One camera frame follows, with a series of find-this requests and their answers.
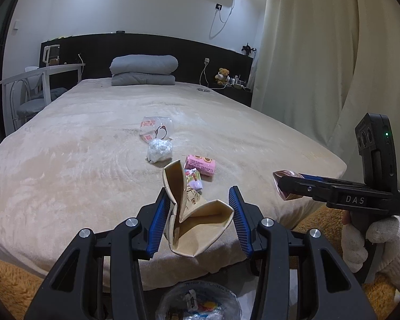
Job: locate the clear red printed plastic bag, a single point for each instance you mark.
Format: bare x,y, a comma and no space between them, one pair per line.
155,128

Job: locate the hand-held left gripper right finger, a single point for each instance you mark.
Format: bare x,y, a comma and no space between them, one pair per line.
241,223

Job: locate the brown gold printed wrapper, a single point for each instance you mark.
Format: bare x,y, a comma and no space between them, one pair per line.
174,315

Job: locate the brown paper bag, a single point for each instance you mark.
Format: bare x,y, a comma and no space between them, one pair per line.
193,226

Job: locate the white glass kettle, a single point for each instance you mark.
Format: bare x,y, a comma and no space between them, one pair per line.
51,55

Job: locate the black plant ornament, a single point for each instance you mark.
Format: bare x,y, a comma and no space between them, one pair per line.
248,49

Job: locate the group of small bottles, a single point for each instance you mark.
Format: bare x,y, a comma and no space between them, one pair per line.
240,82

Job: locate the pink box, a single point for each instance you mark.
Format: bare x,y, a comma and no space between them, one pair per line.
200,166

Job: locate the black nightstand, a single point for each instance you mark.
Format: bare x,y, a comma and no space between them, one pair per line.
236,96

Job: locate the bed with beige blanket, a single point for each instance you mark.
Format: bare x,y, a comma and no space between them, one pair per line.
86,156

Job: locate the black headboard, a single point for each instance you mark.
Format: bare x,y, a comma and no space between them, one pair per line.
186,53

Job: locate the pastel snack packet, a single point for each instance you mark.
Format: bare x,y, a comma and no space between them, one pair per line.
195,181

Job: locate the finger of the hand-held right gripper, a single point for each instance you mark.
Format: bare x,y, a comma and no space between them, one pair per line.
306,188
315,177

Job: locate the waste bin with clear liner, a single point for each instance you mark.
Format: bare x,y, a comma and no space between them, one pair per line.
226,303

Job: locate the shiny brown wrapper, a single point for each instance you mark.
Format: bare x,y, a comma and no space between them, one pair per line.
280,176

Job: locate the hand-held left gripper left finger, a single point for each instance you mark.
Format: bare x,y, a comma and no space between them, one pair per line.
158,226

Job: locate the grey pillow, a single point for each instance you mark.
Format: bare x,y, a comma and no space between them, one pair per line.
143,80

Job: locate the metal chair grey cushion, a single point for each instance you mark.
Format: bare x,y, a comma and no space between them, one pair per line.
58,92
30,106

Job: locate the white packet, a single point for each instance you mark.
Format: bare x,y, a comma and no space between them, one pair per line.
190,301

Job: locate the person's right forearm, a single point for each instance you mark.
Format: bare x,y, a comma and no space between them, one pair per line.
396,273

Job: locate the brown teddy bear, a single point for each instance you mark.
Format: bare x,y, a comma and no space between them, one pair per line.
222,75

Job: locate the white desk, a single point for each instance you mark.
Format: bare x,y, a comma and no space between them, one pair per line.
46,70

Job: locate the orange shaggy rug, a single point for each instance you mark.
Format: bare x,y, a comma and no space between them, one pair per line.
6,283

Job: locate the person's right hand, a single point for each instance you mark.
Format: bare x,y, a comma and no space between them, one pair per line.
353,246

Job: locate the grey folded quilt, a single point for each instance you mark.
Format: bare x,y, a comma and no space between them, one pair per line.
143,64

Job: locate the cream curtain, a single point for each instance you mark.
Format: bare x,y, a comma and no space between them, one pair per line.
320,56

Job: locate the white plastic wrapper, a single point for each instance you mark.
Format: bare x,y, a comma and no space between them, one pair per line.
160,150

